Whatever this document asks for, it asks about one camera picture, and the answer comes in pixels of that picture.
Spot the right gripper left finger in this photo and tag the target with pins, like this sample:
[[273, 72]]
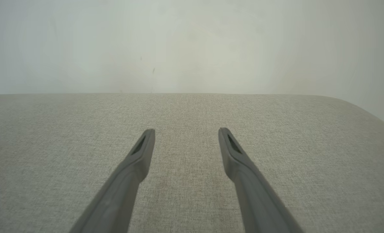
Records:
[[121, 194]]

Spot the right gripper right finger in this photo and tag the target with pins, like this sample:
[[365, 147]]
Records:
[[260, 200]]

